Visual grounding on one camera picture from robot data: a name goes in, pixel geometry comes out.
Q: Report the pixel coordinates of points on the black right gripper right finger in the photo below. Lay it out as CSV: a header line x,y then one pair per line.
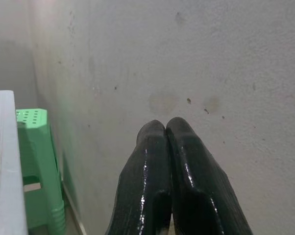
x,y
206,176

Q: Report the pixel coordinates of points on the white table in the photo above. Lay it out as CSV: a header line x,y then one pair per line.
x,y
3,166

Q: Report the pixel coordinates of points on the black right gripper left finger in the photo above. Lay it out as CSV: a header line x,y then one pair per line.
x,y
140,176

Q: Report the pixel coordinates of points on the green plastic stool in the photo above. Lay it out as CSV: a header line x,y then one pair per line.
x,y
37,156

